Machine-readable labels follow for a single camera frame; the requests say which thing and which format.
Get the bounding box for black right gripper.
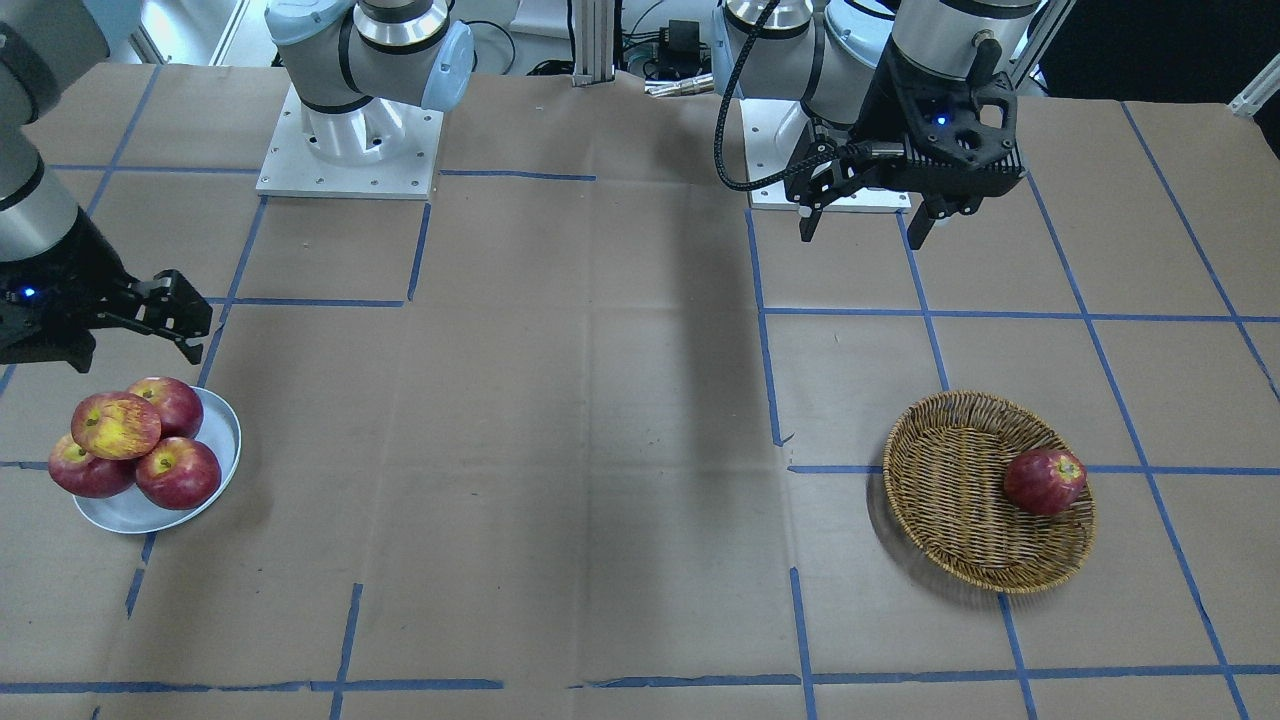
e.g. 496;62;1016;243
1;211;212;374

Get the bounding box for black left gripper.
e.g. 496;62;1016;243
783;45;1004;251

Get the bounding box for red yellow apple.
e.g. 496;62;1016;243
70;391;163;460

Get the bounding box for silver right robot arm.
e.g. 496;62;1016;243
3;64;756;393

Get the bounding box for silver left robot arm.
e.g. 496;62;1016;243
710;1;1039;249

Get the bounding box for red apple on plate back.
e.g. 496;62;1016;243
125;375;205;438

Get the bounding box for red apple on plate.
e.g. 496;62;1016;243
47;434;136;498
125;375;205;438
134;437;221;511

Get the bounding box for red apple on plate front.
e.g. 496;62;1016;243
134;437;221;511

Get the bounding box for light blue plate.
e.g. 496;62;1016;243
74;387;242;534

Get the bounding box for woven wicker basket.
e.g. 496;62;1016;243
882;389;1098;594

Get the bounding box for dark red apple in basket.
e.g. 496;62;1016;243
1004;447;1087;516

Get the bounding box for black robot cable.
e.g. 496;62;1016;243
712;0;851;193

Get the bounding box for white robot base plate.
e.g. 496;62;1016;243
256;88;445;201

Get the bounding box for aluminium frame post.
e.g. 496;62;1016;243
567;0;620;88

